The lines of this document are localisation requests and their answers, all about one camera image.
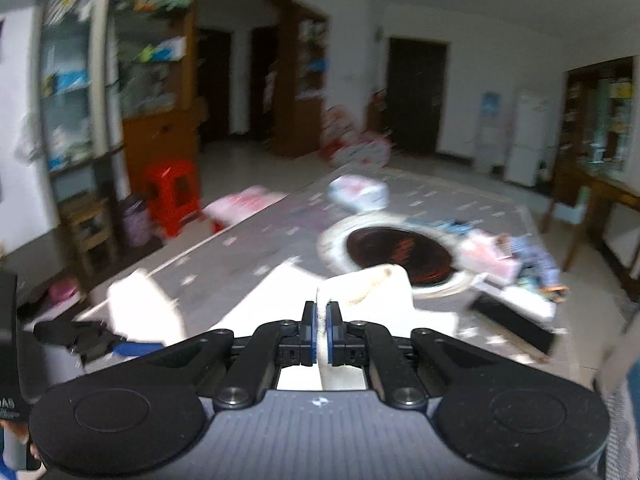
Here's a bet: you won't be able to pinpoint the round black induction cooker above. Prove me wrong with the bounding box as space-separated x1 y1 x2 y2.
319 214 473 302

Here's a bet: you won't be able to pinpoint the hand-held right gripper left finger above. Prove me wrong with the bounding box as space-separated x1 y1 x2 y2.
145 301 317 410

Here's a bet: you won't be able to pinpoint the grey patterned tablecloth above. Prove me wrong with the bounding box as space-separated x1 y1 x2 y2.
75 165 571 396

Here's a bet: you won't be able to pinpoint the person's blue grey clothing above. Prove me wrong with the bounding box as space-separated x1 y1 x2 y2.
597 355 640 480

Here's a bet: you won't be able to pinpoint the wooden display cabinet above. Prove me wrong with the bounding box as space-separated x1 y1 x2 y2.
110 0 202 196

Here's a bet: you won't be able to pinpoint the wooden glass cupboard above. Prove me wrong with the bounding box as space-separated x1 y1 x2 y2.
560 55 640 181

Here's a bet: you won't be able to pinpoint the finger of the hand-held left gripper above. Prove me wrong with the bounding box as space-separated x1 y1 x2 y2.
33 320 166 362

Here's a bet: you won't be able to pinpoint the purple patterned bin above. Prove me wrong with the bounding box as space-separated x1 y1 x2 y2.
119 194 152 248

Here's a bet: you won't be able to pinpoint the small wooden stool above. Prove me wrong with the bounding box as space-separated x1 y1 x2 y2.
59 195 117 281

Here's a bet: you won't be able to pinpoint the glass door shelf cabinet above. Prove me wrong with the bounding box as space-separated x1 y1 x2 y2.
35 0 126 176

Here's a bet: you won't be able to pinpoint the white garment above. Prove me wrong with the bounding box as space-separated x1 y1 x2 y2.
107 262 462 392

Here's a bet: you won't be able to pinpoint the white pink tissue pack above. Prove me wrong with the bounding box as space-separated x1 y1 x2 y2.
327 175 390 212

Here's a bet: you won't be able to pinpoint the pink white packet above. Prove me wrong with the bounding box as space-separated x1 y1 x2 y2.
201 185 287 233

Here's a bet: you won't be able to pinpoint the white refrigerator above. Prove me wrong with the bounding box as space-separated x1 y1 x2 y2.
504 89 550 187

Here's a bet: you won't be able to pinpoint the black flat box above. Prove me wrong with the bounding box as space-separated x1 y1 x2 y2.
470 294 557 358

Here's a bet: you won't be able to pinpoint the wooden side table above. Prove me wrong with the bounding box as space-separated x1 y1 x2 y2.
542 162 640 303

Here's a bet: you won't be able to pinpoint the wooden wall shelf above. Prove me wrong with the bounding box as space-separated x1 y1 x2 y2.
272 2 330 158

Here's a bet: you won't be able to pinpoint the red plastic stool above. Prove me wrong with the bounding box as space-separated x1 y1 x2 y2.
142 159 202 238

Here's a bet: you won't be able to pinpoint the red white gift boxes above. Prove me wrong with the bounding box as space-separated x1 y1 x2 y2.
319 104 395 168

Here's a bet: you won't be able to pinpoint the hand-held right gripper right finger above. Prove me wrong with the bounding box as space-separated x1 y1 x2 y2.
327 300 506 409

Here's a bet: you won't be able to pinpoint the white water dispenser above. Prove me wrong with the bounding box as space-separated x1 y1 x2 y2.
474 91 507 173

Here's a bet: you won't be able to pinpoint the pile of colourful packets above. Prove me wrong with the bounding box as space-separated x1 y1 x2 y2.
407 217 568 321

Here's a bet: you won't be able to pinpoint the dark wooden door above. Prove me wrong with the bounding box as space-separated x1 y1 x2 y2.
384 36 449 157

